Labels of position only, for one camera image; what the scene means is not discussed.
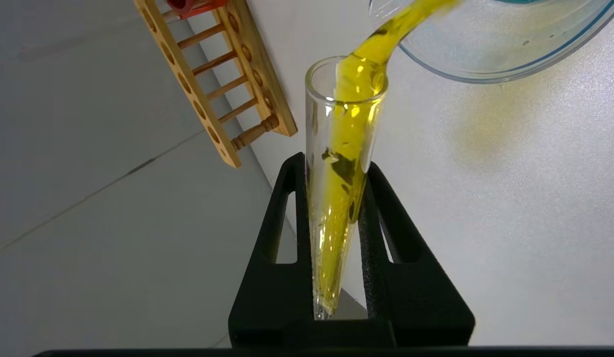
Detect test tube with orange pigment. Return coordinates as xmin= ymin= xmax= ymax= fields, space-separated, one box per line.
xmin=167 ymin=0 xmax=228 ymax=20

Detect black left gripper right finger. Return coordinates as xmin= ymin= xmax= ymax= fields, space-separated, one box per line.
xmin=359 ymin=161 xmax=475 ymax=348

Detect test tube with yellow pigment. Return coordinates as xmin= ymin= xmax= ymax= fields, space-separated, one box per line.
xmin=305 ymin=56 xmax=388 ymax=320

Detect wooden test tube rack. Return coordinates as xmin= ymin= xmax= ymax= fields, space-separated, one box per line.
xmin=133 ymin=0 xmax=299 ymax=169

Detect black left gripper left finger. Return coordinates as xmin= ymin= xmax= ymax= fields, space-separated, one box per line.
xmin=229 ymin=152 xmax=317 ymax=348

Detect clear glass beaker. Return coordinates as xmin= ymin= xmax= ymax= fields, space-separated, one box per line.
xmin=369 ymin=0 xmax=614 ymax=84

